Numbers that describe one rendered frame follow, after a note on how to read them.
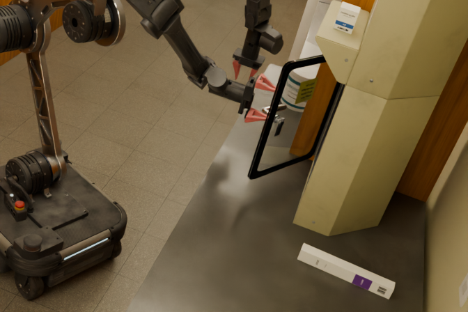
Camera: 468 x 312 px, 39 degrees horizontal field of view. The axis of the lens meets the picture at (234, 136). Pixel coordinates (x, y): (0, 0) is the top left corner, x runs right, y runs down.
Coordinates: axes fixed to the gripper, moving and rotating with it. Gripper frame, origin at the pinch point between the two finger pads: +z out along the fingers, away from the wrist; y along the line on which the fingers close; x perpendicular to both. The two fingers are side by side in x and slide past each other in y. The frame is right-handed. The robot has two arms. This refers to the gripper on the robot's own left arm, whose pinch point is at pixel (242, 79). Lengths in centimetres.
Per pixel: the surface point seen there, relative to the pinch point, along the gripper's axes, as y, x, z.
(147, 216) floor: -34, 44, 109
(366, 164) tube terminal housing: 45, -43, -9
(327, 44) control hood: 25, -46, -39
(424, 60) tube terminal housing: 49, -40, -42
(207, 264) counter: 15, -75, 17
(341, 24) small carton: 26, -36, -42
